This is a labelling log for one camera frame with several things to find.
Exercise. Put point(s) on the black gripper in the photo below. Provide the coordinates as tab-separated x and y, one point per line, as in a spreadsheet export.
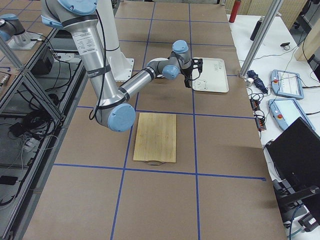
186	74

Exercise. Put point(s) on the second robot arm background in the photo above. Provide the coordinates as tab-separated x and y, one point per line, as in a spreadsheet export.
13	32

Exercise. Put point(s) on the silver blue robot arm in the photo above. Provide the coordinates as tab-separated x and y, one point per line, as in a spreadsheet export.
91	24

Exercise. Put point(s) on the cream bear serving tray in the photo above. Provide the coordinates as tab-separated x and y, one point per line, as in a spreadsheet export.
213	77

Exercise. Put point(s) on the bamboo cutting board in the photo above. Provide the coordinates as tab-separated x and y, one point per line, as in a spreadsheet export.
156	138

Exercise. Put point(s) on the folded dark blue umbrella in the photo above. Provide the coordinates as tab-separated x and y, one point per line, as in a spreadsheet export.
257	81

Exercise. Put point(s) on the black power strip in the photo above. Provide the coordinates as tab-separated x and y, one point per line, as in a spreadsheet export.
259	115

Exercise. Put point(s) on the red bottle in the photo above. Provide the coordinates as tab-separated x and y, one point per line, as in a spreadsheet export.
234	11

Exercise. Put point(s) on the black bottle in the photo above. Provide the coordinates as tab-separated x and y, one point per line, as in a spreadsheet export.
256	28

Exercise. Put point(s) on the upper blue teach pendant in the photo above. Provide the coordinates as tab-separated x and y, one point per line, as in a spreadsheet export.
286	84

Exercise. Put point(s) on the blue teach pendant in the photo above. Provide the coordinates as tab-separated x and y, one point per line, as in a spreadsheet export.
286	111
286	84

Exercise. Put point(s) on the lower blue teach pendant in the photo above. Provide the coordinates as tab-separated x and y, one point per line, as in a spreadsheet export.
286	111

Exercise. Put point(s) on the black laptop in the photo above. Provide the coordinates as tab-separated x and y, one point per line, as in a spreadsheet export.
296	157

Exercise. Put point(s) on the black monitor stand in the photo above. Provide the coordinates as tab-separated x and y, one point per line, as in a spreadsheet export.
288	199

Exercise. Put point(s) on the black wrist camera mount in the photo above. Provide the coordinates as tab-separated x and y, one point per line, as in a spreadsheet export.
197	64

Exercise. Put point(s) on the aluminium frame post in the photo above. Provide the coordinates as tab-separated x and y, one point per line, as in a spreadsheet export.
261	34

